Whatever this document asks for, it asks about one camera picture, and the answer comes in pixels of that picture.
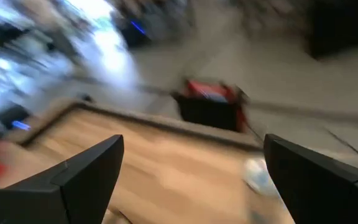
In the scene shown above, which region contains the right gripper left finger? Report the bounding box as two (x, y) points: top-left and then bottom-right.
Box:
(0, 134), (125, 224)

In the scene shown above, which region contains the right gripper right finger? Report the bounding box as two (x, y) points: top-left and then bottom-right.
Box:
(264, 133), (358, 224)

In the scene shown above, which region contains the blue silver Red Bull can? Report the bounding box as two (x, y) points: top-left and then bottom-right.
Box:
(242, 157), (279, 197)

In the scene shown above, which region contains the black device with blue light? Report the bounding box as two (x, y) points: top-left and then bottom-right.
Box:
(0, 104), (32, 133)

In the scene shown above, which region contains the black and red power box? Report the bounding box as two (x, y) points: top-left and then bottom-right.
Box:
(172, 79), (250, 133)

